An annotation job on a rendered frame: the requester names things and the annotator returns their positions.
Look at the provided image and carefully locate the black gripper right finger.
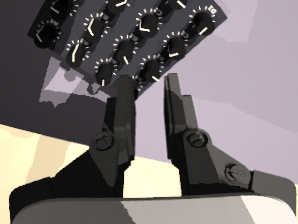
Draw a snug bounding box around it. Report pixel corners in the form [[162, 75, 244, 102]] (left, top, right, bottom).
[[164, 73, 297, 216]]

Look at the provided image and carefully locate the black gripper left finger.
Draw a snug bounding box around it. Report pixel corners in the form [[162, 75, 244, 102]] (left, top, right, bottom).
[[9, 75, 136, 224]]

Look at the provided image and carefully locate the black knob box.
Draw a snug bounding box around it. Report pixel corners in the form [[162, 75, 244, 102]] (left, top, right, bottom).
[[27, 0, 228, 101]]

